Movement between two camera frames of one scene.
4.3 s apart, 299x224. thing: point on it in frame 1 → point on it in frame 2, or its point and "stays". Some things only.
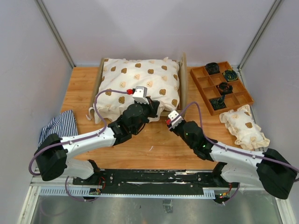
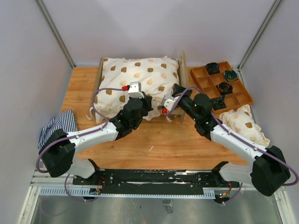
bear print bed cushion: [160, 76] stays
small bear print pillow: [241, 125] stays
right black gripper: [174, 129] → [176, 89]
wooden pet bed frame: [182, 81] stays
